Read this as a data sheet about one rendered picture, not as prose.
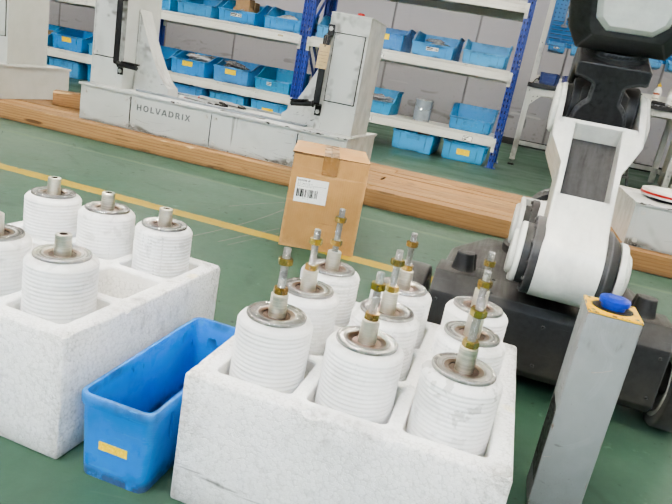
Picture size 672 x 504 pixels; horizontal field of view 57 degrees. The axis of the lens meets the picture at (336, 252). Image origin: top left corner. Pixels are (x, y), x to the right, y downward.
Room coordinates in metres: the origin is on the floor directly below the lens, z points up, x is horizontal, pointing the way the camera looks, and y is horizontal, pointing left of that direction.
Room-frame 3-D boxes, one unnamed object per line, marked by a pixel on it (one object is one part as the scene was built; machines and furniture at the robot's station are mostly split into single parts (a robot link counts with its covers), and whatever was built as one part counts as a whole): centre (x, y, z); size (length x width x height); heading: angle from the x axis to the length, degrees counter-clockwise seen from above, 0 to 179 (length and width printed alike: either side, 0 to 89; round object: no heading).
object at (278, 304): (0.72, 0.06, 0.26); 0.02 x 0.02 x 0.03
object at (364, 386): (0.69, -0.06, 0.16); 0.10 x 0.10 x 0.18
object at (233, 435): (0.80, -0.08, 0.09); 0.39 x 0.39 x 0.18; 76
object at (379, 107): (5.78, -0.11, 0.36); 0.50 x 0.38 x 0.21; 168
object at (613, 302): (0.81, -0.38, 0.32); 0.04 x 0.04 x 0.02
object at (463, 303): (0.89, -0.23, 0.25); 0.08 x 0.08 x 0.01
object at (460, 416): (0.66, -0.17, 0.16); 0.10 x 0.10 x 0.18
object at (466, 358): (0.66, -0.17, 0.26); 0.02 x 0.02 x 0.03
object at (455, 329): (0.78, -0.20, 0.25); 0.08 x 0.08 x 0.01
